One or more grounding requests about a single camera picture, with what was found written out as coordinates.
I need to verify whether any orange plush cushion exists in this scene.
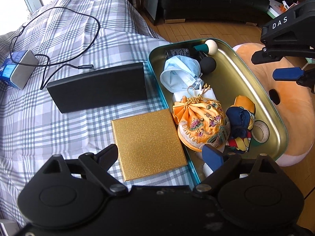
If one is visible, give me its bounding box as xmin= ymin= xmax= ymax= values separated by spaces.
xmin=233 ymin=43 xmax=315 ymax=166

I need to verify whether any black rectangular box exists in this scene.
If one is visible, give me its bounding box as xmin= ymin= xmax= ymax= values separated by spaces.
xmin=46 ymin=62 xmax=148 ymax=114

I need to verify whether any silver power bank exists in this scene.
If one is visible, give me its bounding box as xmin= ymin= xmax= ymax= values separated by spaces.
xmin=11 ymin=50 xmax=40 ymax=90

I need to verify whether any navy and orange scarf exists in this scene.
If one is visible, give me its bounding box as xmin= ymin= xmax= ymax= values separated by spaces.
xmin=225 ymin=96 xmax=256 ymax=154

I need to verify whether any green tape roll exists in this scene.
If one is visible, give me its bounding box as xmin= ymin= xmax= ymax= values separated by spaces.
xmin=252 ymin=120 xmax=270 ymax=143

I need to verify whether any glass-top table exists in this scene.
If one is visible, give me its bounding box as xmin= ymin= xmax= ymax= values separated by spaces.
xmin=266 ymin=0 xmax=299 ymax=19

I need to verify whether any teal metal tin tray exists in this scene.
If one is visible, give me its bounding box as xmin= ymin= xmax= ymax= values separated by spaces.
xmin=148 ymin=38 xmax=289 ymax=185

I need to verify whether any orange embroidered pouch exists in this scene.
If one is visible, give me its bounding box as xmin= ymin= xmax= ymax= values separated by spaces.
xmin=172 ymin=85 xmax=231 ymax=151

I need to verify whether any black makeup sponge brush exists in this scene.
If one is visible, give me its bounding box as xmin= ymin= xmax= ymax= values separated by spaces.
xmin=198 ymin=52 xmax=217 ymax=75

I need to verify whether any gold textured box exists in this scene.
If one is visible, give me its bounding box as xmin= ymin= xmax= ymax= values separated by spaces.
xmin=111 ymin=109 xmax=189 ymax=182

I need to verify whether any black cable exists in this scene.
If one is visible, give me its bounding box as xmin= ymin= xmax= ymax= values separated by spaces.
xmin=10 ymin=6 xmax=101 ymax=90

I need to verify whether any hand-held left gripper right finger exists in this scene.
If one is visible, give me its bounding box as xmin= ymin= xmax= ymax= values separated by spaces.
xmin=193 ymin=145 xmax=293 ymax=193

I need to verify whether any dark glass panel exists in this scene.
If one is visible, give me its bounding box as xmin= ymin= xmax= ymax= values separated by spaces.
xmin=143 ymin=0 xmax=161 ymax=25

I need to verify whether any black sofa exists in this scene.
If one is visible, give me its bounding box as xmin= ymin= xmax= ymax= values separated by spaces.
xmin=150 ymin=0 xmax=298 ymax=26

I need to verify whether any grey plaid bed sheet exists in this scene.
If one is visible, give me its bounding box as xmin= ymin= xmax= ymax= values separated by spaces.
xmin=0 ymin=0 xmax=195 ymax=227

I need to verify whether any white tissue pack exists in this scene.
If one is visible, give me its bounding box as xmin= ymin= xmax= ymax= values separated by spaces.
xmin=173 ymin=87 xmax=217 ymax=102

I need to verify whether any small black bottle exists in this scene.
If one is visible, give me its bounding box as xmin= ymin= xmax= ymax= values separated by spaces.
xmin=164 ymin=48 xmax=195 ymax=60

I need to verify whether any green-handled beige makeup brush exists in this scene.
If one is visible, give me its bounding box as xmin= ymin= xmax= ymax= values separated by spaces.
xmin=193 ymin=39 xmax=218 ymax=56

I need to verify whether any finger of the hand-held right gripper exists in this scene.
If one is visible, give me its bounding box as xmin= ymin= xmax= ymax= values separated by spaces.
xmin=273 ymin=67 xmax=315 ymax=89
xmin=251 ymin=48 xmax=315 ymax=65

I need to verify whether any blue face mask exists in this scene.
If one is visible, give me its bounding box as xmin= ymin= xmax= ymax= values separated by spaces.
xmin=160 ymin=55 xmax=203 ymax=92

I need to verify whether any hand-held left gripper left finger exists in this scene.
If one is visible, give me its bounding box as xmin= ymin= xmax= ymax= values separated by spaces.
xmin=37 ymin=144 xmax=128 ymax=193

